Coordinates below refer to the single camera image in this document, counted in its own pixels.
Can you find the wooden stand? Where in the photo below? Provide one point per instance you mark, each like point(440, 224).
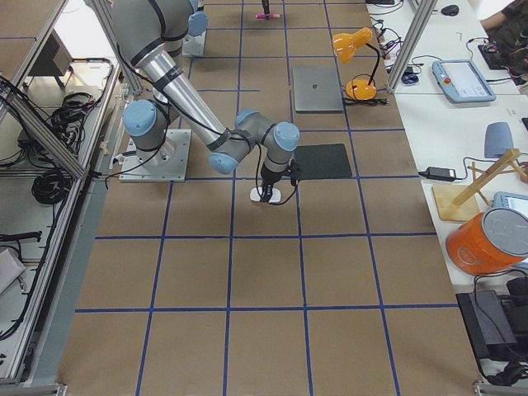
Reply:
point(459, 203)

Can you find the aluminium frame post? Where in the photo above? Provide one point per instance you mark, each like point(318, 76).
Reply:
point(413, 35)

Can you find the black mousepad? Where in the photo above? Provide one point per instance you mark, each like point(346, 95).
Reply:
point(323, 161)

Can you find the grey mouse pad rest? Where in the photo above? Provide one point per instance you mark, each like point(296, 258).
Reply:
point(497, 139)

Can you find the orange bucket with lid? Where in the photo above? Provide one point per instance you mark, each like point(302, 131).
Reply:
point(489, 242)

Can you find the orange desk lamp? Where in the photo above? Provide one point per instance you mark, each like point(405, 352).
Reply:
point(361, 89)

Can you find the white computer mouse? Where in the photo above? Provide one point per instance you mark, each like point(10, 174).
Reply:
point(270, 196)

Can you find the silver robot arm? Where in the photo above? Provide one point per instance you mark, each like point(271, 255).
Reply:
point(149, 35)

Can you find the silver laptop notebook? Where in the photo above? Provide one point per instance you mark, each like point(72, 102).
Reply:
point(316, 89)

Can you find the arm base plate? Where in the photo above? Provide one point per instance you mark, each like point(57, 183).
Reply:
point(168, 165)
point(194, 46)

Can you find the pink pen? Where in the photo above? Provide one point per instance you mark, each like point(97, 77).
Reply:
point(271, 16)

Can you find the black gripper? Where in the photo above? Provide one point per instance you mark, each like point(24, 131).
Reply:
point(270, 181)

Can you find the black power adapter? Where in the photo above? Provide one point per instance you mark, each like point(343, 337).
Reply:
point(439, 174)

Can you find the blue teach pendant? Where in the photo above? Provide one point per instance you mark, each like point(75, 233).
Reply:
point(461, 81)

